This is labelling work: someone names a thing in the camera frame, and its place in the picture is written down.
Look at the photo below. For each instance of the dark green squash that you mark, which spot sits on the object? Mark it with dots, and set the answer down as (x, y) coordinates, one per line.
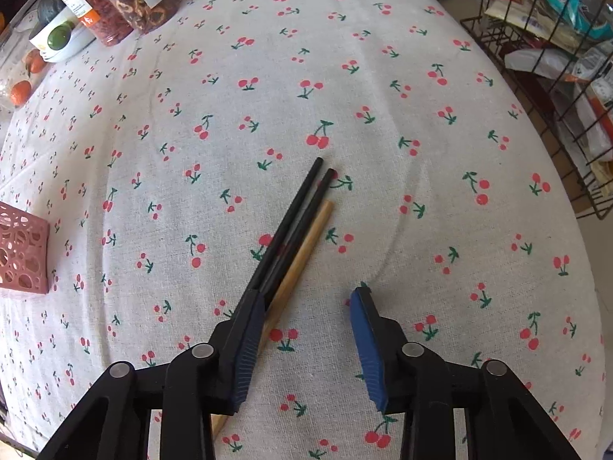
(50, 9)

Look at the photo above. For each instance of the bamboo chopstick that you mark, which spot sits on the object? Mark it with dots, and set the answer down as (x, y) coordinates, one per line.
(306, 249)

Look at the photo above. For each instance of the glass jar with wooden lid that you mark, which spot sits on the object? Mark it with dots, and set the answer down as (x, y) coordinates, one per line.
(14, 57)

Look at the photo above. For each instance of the cherry print tablecloth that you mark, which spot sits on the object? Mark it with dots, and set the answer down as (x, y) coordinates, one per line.
(383, 153)

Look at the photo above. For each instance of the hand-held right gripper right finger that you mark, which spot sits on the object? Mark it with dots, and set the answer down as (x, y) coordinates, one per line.
(366, 340)

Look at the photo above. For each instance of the white bowl with green dot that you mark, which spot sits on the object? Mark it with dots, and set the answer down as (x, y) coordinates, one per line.
(72, 45)

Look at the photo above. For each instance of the plastic jar of red berries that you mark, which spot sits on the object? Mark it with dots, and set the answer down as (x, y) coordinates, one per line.
(103, 19)

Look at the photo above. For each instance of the pink perforated utensil holder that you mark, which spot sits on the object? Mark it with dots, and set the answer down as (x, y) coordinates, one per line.
(43, 249)

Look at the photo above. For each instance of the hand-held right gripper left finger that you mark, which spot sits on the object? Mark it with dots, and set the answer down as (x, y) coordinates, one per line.
(246, 350)

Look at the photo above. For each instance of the small orange fruit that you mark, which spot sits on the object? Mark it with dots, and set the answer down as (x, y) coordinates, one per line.
(36, 63)
(20, 93)

